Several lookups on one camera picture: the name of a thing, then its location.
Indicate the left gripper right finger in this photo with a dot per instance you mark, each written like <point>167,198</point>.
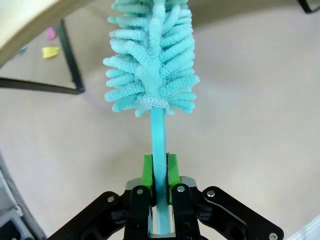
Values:
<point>173,172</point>

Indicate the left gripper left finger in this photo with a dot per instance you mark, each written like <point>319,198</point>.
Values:
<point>147,172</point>

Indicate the teal chenille duster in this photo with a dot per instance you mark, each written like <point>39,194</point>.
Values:
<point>150,62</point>

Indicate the yellow paper scrap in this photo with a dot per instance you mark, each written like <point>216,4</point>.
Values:
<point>50,52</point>

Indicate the pinkish red paper scrap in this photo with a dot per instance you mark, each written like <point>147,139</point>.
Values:
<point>51,33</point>

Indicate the blue-green paper scrap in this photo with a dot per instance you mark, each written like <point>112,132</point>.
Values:
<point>23,49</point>

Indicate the wooden shelf unit black frame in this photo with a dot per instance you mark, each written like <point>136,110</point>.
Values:
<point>72,62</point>

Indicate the grey metal frame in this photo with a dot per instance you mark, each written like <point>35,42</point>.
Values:
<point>15,220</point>

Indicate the ribbed aluminium base plate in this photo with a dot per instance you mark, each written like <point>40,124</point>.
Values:
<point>310,232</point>

